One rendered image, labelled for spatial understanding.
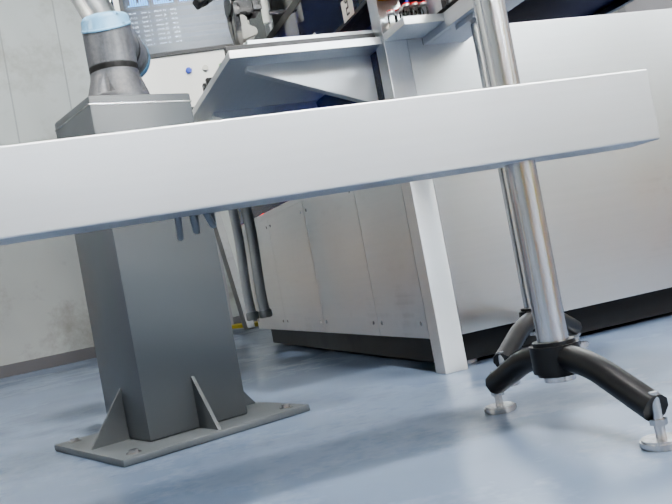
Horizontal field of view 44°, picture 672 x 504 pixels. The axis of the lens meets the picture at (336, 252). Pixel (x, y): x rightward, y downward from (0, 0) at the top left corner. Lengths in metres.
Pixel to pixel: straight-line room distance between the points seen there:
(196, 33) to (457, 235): 1.40
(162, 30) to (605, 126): 2.02
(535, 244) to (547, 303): 0.09
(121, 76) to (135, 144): 0.90
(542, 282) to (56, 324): 4.90
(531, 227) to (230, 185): 0.49
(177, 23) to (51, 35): 3.33
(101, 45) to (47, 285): 4.03
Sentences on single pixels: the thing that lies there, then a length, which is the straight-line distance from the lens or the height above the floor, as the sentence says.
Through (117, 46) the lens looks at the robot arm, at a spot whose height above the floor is 0.92.
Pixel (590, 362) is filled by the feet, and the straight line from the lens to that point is 1.29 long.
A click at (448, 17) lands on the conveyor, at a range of 2.09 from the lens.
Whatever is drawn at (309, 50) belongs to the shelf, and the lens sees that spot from 2.12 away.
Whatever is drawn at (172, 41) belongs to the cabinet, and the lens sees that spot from 3.12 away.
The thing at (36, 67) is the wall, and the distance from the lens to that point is 6.30.
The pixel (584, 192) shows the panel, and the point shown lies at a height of 0.39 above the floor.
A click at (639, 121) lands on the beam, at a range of 1.47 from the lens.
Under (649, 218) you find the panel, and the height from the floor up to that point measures 0.29.
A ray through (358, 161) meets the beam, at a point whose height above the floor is 0.46.
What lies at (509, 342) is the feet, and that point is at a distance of 1.86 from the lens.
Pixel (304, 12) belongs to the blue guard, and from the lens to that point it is 2.75.
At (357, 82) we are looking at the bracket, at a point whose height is 0.79.
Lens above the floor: 0.32
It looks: 1 degrees up
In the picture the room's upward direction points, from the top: 11 degrees counter-clockwise
